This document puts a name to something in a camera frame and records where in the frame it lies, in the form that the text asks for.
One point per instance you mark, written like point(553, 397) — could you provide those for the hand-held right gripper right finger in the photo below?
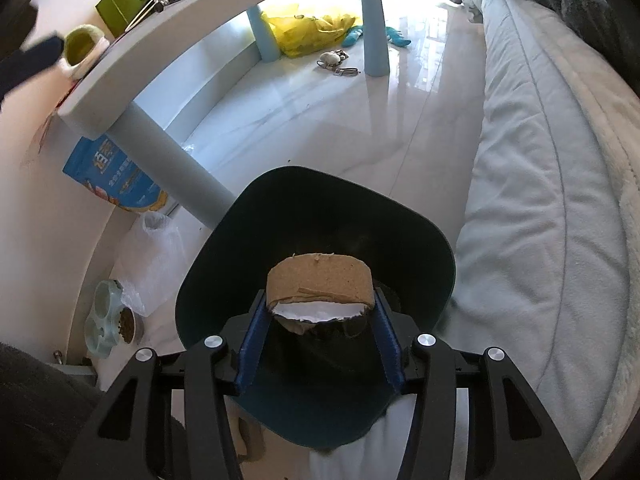
point(390, 350)

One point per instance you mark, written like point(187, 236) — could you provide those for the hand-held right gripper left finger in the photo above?
point(250, 350)

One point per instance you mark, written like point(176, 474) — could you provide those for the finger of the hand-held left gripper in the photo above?
point(35, 57)

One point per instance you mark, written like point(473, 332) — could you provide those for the cardboard tape roll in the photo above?
point(320, 280)

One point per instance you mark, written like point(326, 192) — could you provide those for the dark waste bin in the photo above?
point(310, 210)

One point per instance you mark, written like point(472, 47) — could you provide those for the green fluffy slipper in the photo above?
point(82, 47)

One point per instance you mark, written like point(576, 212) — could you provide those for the clear plastic bag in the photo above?
point(150, 260)

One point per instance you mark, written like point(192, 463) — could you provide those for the blue pet food bag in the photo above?
point(110, 175)

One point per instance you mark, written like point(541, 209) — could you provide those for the pale green pet bowl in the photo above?
point(102, 320)

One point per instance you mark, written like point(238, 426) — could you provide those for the blue-grey table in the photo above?
point(200, 15)

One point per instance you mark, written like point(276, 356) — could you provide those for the person's dark grey clothing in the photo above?
point(40, 410)

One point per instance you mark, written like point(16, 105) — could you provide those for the yellow plastic bag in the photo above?
point(300, 30)

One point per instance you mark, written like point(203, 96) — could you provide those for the metal key clip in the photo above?
point(345, 72)

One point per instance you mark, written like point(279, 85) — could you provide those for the white cat toy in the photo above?
point(327, 58)

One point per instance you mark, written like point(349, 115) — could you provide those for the blue plush toy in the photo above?
point(352, 35)

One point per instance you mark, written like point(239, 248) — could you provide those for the blue patterned fleece blanket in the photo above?
point(575, 0)

